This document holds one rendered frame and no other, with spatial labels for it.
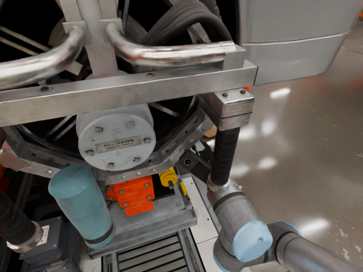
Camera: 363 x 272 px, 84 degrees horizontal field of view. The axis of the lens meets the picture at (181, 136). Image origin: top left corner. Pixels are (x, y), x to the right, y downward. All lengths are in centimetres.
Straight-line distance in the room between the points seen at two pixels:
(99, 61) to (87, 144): 17
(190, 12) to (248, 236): 42
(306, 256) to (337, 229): 91
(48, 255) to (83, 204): 36
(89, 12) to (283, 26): 57
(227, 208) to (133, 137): 28
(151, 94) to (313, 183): 144
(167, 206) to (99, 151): 68
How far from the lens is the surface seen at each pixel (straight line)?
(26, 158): 59
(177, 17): 33
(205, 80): 28
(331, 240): 141
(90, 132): 34
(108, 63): 45
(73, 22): 42
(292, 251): 59
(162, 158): 64
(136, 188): 68
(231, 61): 29
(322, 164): 178
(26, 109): 28
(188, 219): 104
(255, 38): 73
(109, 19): 41
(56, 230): 83
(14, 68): 27
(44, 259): 86
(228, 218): 50
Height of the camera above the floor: 109
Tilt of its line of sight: 40 degrees down
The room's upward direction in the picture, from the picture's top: straight up
